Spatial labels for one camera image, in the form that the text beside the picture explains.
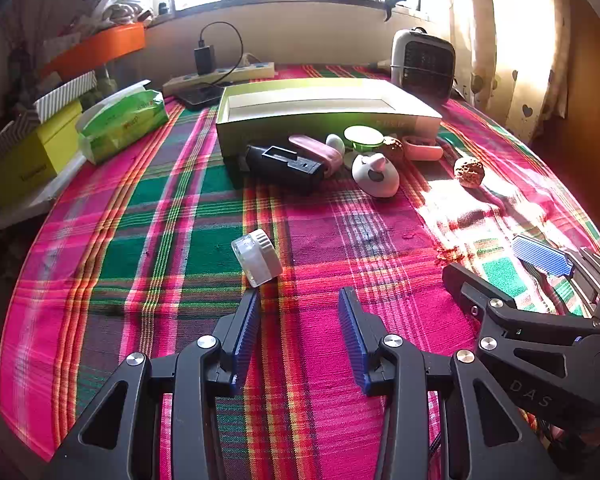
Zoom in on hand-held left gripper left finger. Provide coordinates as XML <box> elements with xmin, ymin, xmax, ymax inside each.
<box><xmin>42</xmin><ymin>287</ymin><xmax>263</xmax><ymax>480</ymax></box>

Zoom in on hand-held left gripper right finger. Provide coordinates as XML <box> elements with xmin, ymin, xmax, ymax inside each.
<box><xmin>337</xmin><ymin>287</ymin><xmax>563</xmax><ymax>480</ymax></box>

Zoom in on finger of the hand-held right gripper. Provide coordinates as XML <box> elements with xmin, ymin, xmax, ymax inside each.
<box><xmin>442</xmin><ymin>262</ymin><xmax>600</xmax><ymax>352</ymax></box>
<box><xmin>511</xmin><ymin>233</ymin><xmax>600</xmax><ymax>319</ymax></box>

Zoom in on small white lidded jar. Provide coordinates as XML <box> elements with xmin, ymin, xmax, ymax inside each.
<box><xmin>231</xmin><ymin>229</ymin><xmax>284</xmax><ymax>288</ymax></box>

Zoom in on white oval device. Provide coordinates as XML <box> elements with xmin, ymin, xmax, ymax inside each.
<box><xmin>351</xmin><ymin>152</ymin><xmax>401</xmax><ymax>198</ymax></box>

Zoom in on pink white ring-shaped case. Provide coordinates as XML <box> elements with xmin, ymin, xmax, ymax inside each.
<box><xmin>402</xmin><ymin>135</ymin><xmax>443</xmax><ymax>162</ymax></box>

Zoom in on black rectangular device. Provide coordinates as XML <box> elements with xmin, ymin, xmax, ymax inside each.
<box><xmin>244</xmin><ymin>144</ymin><xmax>326</xmax><ymax>195</ymax></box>

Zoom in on pink oblong case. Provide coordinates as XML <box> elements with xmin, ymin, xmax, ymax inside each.
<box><xmin>288</xmin><ymin>134</ymin><xmax>343</xmax><ymax>177</ymax></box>

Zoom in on round green lamp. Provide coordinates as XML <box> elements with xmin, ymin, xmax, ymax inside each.
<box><xmin>343</xmin><ymin>125</ymin><xmax>386</xmax><ymax>153</ymax></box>

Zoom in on shallow green cardboard box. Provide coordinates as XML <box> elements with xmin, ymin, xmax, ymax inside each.
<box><xmin>215</xmin><ymin>78</ymin><xmax>443</xmax><ymax>161</ymax></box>

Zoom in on pink green plaid cloth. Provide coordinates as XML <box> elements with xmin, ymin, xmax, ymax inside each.
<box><xmin>0</xmin><ymin>62</ymin><xmax>600</xmax><ymax>480</ymax></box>

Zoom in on heart-patterned curtain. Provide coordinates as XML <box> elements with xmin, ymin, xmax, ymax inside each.
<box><xmin>450</xmin><ymin>0</ymin><xmax>576</xmax><ymax>143</ymax></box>

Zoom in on white black space heater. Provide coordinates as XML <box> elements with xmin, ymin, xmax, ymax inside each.
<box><xmin>390</xmin><ymin>27</ymin><xmax>456</xmax><ymax>103</ymax></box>

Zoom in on green tissue pack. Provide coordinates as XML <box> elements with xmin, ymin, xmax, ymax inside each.
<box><xmin>76</xmin><ymin>80</ymin><xmax>170</xmax><ymax>166</ymax></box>

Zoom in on black phone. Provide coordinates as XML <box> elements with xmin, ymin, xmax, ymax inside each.
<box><xmin>172</xmin><ymin>84</ymin><xmax>226</xmax><ymax>111</ymax></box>

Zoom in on white paper sheet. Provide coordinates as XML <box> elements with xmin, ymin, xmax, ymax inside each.
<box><xmin>0</xmin><ymin>155</ymin><xmax>88</xmax><ymax>238</ymax></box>

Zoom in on white power strip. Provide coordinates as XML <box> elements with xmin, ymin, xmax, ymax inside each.
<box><xmin>161</xmin><ymin>61</ymin><xmax>276</xmax><ymax>97</ymax></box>

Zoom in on black charger plug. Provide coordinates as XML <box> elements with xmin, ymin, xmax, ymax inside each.
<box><xmin>194</xmin><ymin>35</ymin><xmax>216</xmax><ymax>75</ymax></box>

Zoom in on yellow box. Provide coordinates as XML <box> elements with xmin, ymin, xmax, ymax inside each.
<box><xmin>0</xmin><ymin>100</ymin><xmax>88</xmax><ymax>208</ymax></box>

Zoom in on black window hook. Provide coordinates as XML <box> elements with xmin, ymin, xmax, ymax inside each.
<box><xmin>382</xmin><ymin>0</ymin><xmax>408</xmax><ymax>23</ymax></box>

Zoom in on striped grey white box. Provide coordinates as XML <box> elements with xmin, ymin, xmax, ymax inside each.
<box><xmin>0</xmin><ymin>70</ymin><xmax>98</xmax><ymax>161</ymax></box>

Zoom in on orange tray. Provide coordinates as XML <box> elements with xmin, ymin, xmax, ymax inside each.
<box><xmin>40</xmin><ymin>22</ymin><xmax>147</xmax><ymax>81</ymax></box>

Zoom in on white plastic bags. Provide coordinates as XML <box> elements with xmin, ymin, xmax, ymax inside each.
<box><xmin>92</xmin><ymin>0</ymin><xmax>156</xmax><ymax>28</ymax></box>

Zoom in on black charger cable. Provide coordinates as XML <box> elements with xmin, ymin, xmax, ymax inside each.
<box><xmin>200</xmin><ymin>21</ymin><xmax>245</xmax><ymax>86</ymax></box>

